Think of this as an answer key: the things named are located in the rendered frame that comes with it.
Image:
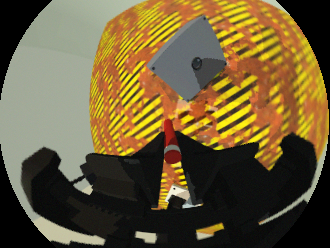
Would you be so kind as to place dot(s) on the red peg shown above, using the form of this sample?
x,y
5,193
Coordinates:
x,y
172,153

